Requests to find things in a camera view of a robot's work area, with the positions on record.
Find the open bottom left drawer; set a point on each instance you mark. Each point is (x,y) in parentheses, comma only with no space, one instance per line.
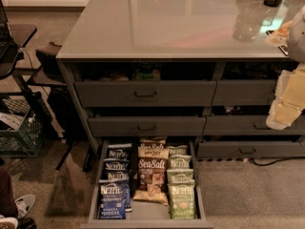
(146,215)

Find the green plastic crate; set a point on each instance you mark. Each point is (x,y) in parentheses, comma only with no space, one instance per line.
(21,131)

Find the top left drawer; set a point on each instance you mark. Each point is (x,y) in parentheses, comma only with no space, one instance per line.
(182,84)

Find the front green kettle chip bag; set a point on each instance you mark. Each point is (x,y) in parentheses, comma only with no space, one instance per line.
(182,204)

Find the brown sea salt chip bag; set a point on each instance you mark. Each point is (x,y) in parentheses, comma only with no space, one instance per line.
(151,179)

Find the rear brown chip bag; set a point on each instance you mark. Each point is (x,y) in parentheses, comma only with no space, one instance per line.
(153,142)

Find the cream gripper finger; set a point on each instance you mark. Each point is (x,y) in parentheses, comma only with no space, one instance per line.
(279,36)

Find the person leg dark trousers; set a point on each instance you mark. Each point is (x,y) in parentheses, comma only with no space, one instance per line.
(8,206)

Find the green bag in top drawer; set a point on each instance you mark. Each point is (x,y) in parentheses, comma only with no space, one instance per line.
(146,71)

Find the black white fiducial marker board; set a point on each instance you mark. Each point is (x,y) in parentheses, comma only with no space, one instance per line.
(283,48)

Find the top right drawer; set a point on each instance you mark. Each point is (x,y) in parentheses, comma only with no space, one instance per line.
(249,83)

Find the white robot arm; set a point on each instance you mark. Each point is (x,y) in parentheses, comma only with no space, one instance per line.
(296,38)

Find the dark stool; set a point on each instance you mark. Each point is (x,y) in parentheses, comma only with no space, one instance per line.
(59,98)

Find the white sneaker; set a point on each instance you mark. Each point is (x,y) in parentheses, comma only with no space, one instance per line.
(24,205)

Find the blue kettle chip bag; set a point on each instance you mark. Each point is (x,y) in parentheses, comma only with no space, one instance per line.
(122,175)
(116,164)
(112,199)
(119,151)

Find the rear blue kettle chip bag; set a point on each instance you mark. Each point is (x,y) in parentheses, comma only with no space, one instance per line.
(119,151)

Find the middle left drawer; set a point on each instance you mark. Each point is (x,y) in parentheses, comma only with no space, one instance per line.
(147,125)

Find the front blue kettle chip bag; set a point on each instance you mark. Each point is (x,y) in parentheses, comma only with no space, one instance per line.
(112,199)

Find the grey cabinet counter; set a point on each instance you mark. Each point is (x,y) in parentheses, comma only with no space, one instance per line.
(147,31)

